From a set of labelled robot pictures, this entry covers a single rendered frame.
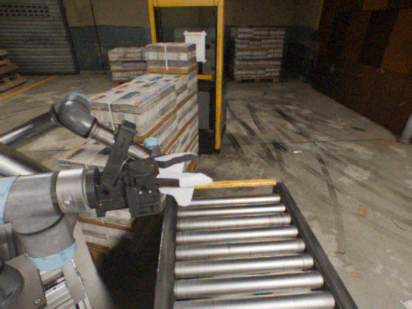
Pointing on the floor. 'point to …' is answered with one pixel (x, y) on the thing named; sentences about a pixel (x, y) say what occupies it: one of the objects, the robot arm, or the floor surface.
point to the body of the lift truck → (205, 94)
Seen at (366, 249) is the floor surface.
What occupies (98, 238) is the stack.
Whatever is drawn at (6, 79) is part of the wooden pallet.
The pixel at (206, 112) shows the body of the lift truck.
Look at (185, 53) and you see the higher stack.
